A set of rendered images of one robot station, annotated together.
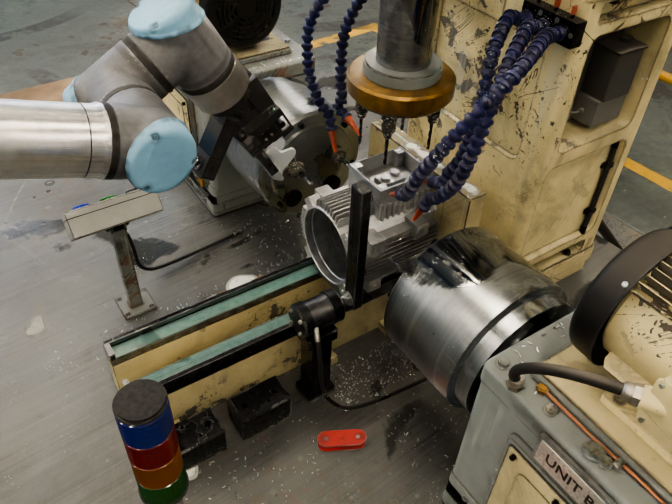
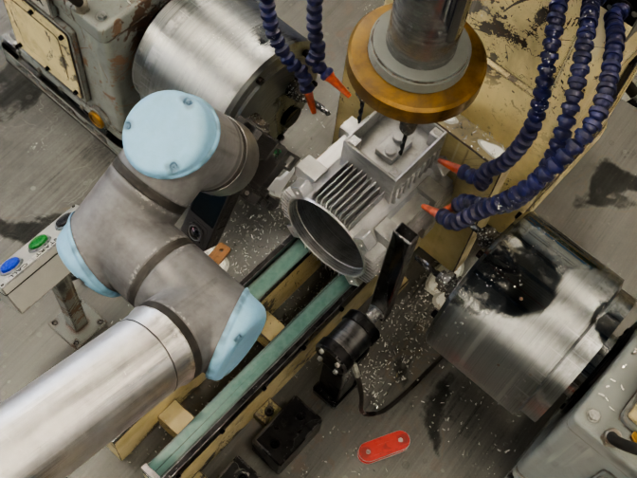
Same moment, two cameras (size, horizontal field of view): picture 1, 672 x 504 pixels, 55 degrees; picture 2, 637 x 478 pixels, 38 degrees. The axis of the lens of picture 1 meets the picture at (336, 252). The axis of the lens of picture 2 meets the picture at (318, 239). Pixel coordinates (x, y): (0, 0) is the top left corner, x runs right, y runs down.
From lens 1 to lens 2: 0.59 m
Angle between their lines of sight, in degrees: 24
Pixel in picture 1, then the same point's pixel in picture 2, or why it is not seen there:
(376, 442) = (419, 437)
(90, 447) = not seen: outside the picture
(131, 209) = not seen: hidden behind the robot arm
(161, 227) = (59, 193)
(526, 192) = not seen: hidden behind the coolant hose
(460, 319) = (530, 353)
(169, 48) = (189, 178)
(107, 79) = (127, 242)
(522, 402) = (620, 456)
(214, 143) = (218, 214)
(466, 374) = (539, 402)
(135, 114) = (204, 313)
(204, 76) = (222, 179)
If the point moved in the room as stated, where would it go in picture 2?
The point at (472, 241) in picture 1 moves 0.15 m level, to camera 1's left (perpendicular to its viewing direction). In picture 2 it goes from (524, 248) to (419, 267)
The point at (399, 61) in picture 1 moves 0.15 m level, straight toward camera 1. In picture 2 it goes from (426, 62) to (451, 166)
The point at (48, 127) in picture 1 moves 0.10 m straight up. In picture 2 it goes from (137, 387) to (125, 347)
